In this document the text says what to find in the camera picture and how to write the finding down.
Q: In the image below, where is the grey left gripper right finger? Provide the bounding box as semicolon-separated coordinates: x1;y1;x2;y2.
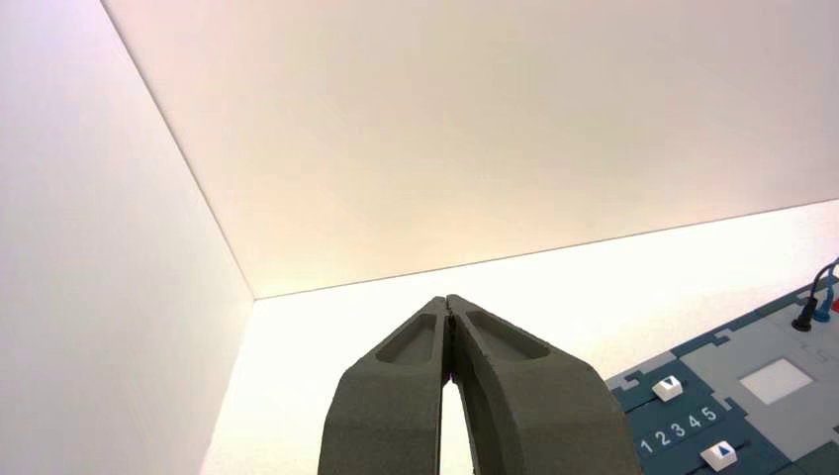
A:
445;295;644;475

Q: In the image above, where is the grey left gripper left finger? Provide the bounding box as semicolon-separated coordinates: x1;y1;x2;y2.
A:
317;296;453;475

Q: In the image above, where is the white button dark arrow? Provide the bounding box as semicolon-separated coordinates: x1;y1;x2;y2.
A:
652;375;685;403

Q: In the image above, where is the white button blue arrow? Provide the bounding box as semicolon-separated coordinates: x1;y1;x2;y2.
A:
699;440;740;472

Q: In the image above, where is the white rectangular display window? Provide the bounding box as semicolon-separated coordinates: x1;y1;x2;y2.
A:
739;357;815;407

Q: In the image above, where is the modular control box with handles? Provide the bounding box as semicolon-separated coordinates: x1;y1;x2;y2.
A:
606;278;839;475

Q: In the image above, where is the black wire with plugs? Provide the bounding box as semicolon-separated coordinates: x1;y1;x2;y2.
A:
792;258;839;333

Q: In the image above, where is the blue wire with plugs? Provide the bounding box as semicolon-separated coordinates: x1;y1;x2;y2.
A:
812;268;839;324

